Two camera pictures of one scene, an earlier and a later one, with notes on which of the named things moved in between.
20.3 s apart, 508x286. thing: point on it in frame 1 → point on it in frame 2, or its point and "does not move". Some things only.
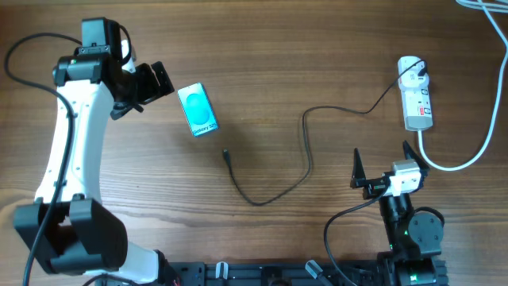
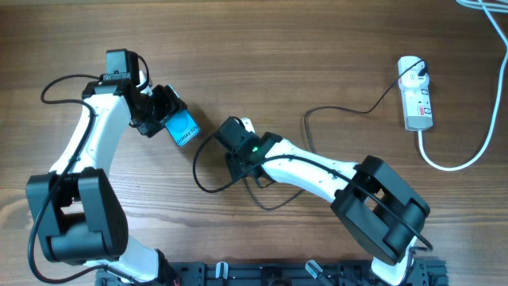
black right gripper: (374, 186) → (236, 171)
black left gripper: (152, 90) → (170, 106)
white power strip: (413, 76) does not move
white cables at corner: (492, 6) does not move
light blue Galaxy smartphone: (198, 109) → (182, 127)
